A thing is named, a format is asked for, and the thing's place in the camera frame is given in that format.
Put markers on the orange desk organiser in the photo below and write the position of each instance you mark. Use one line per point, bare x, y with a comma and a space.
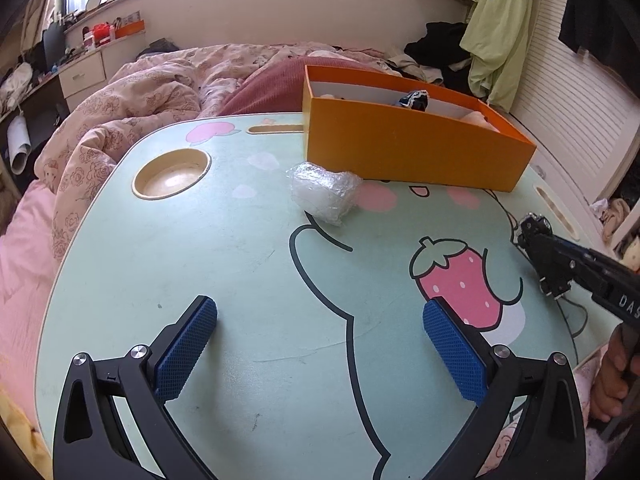
132, 29

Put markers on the person's right hand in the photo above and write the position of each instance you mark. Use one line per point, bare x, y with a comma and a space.
607, 385

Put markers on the dark red blanket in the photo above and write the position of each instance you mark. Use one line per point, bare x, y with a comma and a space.
270, 90

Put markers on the yellow cloth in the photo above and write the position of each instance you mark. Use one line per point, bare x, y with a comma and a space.
20, 445

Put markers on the beige cloth heap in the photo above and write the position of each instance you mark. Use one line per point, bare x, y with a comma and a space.
615, 217

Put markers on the white slatted panel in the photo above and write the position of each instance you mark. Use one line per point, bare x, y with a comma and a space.
565, 110

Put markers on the beige curtain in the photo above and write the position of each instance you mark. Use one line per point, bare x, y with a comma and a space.
42, 10

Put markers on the black monitor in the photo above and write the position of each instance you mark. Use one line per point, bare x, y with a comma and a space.
54, 45

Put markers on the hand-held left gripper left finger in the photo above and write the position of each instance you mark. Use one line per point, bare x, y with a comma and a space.
185, 350

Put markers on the pink floral quilt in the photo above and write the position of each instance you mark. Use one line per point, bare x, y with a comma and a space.
150, 95

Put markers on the orange cardboard box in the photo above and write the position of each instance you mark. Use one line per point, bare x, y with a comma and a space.
400, 145

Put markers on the white paper roll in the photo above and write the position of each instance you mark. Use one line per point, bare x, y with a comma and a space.
17, 145

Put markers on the pink bed sheet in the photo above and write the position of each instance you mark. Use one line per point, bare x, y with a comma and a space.
20, 285

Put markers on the dark hanging garment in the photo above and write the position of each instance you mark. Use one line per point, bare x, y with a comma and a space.
600, 5

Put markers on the red container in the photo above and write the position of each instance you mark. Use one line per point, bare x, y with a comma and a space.
102, 35

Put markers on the dark side desk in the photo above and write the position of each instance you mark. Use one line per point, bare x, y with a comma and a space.
37, 107

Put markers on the green hanging garment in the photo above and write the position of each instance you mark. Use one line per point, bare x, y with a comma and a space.
500, 35

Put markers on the dark cloth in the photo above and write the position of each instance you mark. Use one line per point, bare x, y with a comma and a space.
157, 47

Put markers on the white fur scrunchie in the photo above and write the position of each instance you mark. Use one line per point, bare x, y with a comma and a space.
327, 96

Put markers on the pile of dark clothes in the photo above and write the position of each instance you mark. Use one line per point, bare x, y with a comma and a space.
440, 45

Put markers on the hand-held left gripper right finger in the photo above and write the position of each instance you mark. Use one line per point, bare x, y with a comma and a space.
455, 350

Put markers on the white drawer cabinet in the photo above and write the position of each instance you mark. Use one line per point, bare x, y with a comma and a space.
80, 75

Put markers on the white cloth bundle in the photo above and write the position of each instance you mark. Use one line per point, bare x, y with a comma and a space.
15, 85

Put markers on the green cartoon desktop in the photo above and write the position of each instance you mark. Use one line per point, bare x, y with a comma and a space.
200, 260

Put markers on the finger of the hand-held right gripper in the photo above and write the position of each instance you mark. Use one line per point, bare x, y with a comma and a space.
535, 230
555, 275

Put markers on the clear plastic bag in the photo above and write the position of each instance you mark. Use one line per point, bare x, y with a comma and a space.
325, 192

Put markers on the tan plush puff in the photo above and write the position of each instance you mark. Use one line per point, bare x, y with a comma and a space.
475, 117

